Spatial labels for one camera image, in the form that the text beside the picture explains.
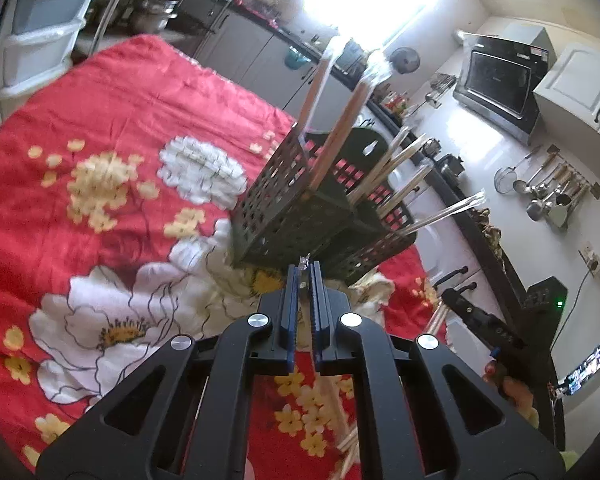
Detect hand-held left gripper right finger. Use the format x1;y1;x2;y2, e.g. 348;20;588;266
310;261;566;480

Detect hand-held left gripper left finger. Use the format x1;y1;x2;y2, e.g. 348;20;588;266
35;265;301;480

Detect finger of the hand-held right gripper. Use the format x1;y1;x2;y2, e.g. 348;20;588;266
440;287;483;327

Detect wooden chopsticks pair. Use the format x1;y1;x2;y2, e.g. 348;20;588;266
350;127;411;206
402;190;487;236
310;52;396;191
377;162;436;218
360;135;427;201
426;305;451;337
297;37;342;133

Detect dark green utensil basket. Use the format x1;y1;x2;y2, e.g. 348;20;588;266
230;122;420;286

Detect pile of chopsticks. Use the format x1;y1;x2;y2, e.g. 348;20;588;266
330;422;376;480

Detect person's right hand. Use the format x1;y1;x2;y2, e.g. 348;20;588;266
484;360;538;428

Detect wooden chopsticks in basket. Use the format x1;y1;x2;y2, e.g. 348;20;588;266
360;115;487;303

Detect black device with green light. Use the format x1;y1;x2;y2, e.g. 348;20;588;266
524;276;569;312

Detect smartphone with lit screen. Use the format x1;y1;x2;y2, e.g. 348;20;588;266
564;339;600;397

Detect dark green kettle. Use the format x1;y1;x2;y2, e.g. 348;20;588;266
437;152;464;177

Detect row of hanging ladles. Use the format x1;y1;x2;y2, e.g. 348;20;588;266
512;144;600;232

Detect group of sauce bottles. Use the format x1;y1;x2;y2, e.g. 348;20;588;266
384;91;412;115

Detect teal plastic bag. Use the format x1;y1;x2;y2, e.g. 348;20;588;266
284;46;312;70

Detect white base cabinets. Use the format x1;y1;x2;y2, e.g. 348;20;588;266
194;7;331;133

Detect red floral tablecloth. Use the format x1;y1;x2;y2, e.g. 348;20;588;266
0;34;453;480

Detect steel cooking pot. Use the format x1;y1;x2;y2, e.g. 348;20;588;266
129;0;179;30

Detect white plastic drawer unit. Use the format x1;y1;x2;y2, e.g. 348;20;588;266
0;0;106;97

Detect wall power socket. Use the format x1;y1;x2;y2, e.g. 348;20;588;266
579;241;600;274

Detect wire mesh strainer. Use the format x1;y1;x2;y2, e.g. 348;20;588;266
494;166;520;194

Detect white wall cabinet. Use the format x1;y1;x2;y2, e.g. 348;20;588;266
532;42;600;149

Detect small wall fan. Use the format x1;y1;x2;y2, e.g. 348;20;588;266
390;46;422;74

